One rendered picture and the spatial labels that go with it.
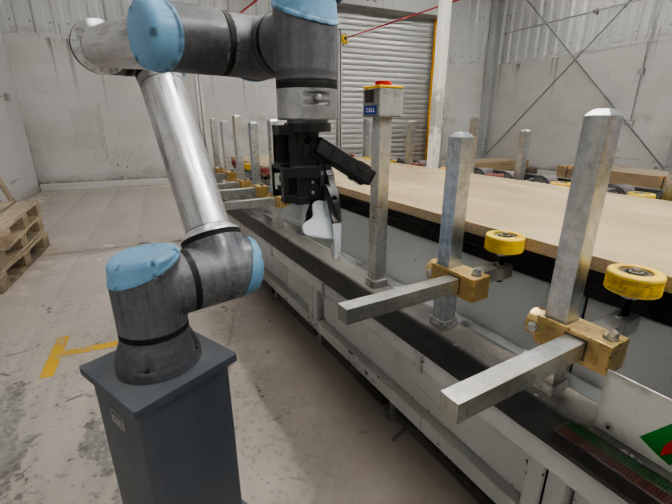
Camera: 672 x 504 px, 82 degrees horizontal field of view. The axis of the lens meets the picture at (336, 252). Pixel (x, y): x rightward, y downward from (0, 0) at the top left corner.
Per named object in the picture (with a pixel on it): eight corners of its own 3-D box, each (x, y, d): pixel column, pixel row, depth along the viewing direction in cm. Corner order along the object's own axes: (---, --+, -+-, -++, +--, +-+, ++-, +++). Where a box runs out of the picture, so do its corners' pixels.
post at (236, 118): (241, 208, 209) (233, 114, 193) (239, 206, 212) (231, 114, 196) (247, 207, 210) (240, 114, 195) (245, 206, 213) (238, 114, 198)
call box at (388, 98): (378, 120, 90) (380, 84, 88) (362, 120, 96) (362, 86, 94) (402, 120, 94) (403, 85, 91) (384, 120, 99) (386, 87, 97)
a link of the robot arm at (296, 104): (323, 92, 62) (349, 88, 54) (324, 124, 64) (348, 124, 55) (269, 90, 59) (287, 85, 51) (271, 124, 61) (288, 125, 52)
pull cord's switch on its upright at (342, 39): (341, 176, 322) (342, 27, 286) (333, 174, 334) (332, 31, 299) (349, 176, 326) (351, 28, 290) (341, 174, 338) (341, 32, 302)
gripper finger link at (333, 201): (324, 231, 60) (312, 181, 62) (334, 230, 61) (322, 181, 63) (333, 219, 56) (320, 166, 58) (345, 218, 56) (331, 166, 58)
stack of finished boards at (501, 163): (528, 167, 876) (529, 160, 870) (444, 173, 778) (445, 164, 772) (501, 164, 941) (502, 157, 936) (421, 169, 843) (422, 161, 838)
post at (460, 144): (440, 353, 88) (462, 132, 72) (429, 345, 90) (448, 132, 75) (451, 348, 89) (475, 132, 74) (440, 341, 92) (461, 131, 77)
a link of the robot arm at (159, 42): (55, 18, 92) (140, -25, 46) (114, 26, 100) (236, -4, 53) (66, 71, 97) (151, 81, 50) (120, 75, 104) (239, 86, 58)
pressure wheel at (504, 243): (521, 289, 83) (530, 238, 79) (482, 286, 84) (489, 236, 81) (513, 276, 90) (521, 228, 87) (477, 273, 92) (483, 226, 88)
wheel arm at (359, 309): (347, 330, 66) (347, 308, 65) (337, 322, 69) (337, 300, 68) (511, 280, 87) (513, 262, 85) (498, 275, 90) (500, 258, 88)
